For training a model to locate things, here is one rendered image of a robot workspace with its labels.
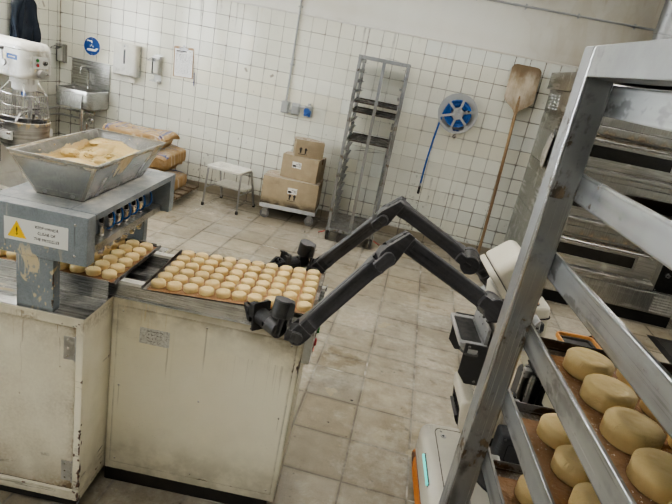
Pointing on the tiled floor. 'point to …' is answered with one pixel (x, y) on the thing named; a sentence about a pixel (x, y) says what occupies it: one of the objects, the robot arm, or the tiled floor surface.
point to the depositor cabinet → (54, 393)
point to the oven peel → (522, 87)
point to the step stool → (230, 180)
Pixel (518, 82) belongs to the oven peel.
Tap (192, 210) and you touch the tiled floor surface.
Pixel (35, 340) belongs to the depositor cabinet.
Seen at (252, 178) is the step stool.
